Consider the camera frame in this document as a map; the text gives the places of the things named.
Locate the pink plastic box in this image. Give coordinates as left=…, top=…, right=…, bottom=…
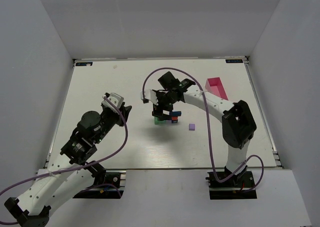
left=205, top=77, right=228, bottom=100

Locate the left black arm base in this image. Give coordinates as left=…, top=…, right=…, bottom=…
left=73, top=171, right=126, bottom=200

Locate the dark blue long block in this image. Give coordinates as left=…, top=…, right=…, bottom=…
left=169, top=111, right=182, bottom=117

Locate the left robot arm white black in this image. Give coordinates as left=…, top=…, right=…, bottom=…
left=4, top=101, right=132, bottom=227

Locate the left blue table label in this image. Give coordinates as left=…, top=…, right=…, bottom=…
left=75, top=62, right=93, bottom=67

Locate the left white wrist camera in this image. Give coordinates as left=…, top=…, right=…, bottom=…
left=101, top=92, right=124, bottom=113

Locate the purple cable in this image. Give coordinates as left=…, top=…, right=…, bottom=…
left=0, top=98, right=129, bottom=225
left=141, top=67, right=265, bottom=193

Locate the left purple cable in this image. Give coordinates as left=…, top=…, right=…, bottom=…
left=0, top=98, right=129, bottom=225

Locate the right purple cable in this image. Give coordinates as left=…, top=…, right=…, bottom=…
left=141, top=67, right=265, bottom=193

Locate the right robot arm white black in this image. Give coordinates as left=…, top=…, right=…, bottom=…
left=141, top=68, right=257, bottom=186

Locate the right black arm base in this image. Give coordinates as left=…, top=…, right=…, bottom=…
left=205, top=171, right=257, bottom=200

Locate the green wood block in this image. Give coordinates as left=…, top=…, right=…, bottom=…
left=154, top=117, right=167, bottom=125

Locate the blue table label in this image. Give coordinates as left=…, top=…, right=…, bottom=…
left=225, top=59, right=243, bottom=64
left=75, top=62, right=93, bottom=67

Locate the right blue table label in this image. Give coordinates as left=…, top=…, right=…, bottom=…
left=225, top=59, right=243, bottom=64

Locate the small purple cube block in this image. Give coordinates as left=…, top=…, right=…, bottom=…
left=188, top=123, right=196, bottom=131

